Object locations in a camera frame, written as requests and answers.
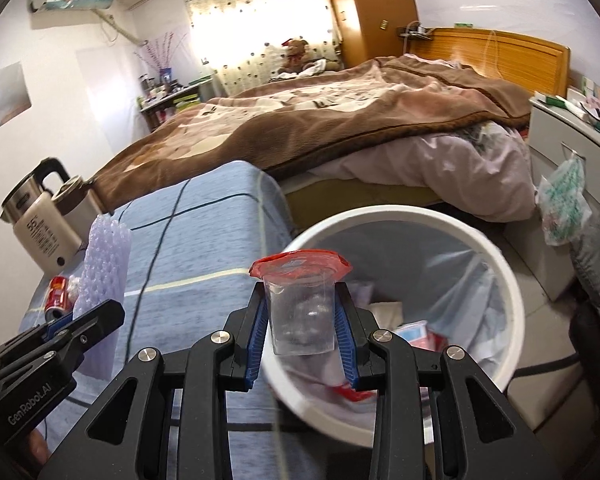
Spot white charging cable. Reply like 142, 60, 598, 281
485, 30, 503, 81

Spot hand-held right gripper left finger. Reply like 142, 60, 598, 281
37, 280, 270, 480

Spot beige steel electric kettle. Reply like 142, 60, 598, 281
0, 157, 88, 271

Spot green printed plastic bag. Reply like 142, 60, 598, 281
537, 152, 593, 248

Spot blue plaid tablecloth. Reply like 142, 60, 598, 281
0, 160, 381, 480

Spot clear cup with red lid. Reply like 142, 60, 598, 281
249, 249, 352, 357

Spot small wall shelf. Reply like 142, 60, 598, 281
397, 22, 436, 41

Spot wooden wardrobe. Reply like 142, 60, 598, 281
320, 0, 421, 68

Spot brown teddy bear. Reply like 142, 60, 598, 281
277, 37, 313, 78

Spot translucent bin liner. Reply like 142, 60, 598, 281
290, 220, 503, 391

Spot heart patterned curtain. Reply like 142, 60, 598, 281
180, 0, 343, 96

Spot small red white can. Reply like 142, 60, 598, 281
44, 275, 76, 321

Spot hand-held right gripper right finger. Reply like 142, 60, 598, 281
334, 282, 546, 480

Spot glossy wall poster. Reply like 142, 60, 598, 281
0, 61, 33, 133

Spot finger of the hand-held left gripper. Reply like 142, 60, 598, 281
0, 299, 126, 392
0, 312, 77, 363

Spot clutter of small boxes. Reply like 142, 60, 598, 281
535, 76, 600, 141

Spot pink quilt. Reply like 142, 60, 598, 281
275, 125, 538, 223

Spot white nightstand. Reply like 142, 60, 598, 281
527, 92, 600, 301

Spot dried flower branches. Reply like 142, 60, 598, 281
132, 30, 188, 86

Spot white round trash bin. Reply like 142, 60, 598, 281
260, 204, 526, 448

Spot wooden headboard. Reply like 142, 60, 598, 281
397, 27, 571, 103

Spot cluttered desk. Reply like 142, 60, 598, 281
137, 72, 216, 133

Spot purple bubble wrap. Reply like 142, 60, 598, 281
72, 214, 133, 381

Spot grey mug with brown lid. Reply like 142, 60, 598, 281
52, 175, 106, 226

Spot bed with brown blanket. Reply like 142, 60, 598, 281
87, 55, 533, 211

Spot white paper napkin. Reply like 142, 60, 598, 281
367, 300, 406, 326

